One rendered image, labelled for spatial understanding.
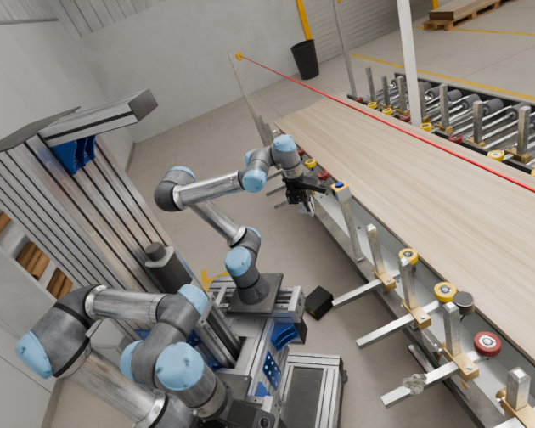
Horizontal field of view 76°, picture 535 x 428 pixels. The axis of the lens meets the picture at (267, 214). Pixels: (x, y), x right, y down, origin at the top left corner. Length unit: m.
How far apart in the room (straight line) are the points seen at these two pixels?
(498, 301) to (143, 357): 1.27
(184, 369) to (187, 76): 8.24
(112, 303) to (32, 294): 2.19
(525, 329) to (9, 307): 3.15
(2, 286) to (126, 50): 6.45
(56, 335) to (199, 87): 7.99
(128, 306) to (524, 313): 1.32
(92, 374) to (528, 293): 1.48
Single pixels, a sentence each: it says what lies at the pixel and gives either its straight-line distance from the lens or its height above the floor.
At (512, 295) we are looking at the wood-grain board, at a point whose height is 0.90.
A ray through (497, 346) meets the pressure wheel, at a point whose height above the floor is 0.91.
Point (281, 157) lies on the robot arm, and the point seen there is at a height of 1.62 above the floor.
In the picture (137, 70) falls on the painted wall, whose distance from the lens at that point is 8.73.
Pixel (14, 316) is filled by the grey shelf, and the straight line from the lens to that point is 3.34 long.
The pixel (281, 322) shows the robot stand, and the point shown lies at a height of 0.90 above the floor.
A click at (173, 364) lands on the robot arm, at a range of 0.68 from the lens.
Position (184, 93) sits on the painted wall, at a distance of 8.76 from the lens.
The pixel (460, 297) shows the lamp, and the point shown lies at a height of 1.13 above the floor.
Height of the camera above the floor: 2.15
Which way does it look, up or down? 33 degrees down
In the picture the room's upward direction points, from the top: 24 degrees counter-clockwise
